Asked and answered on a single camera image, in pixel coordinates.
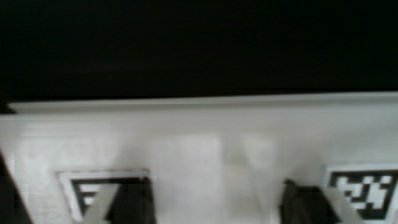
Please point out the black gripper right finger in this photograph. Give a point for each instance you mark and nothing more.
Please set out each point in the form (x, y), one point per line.
(305, 208)

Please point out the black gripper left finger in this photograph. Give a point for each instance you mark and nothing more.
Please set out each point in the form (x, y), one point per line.
(124, 204)

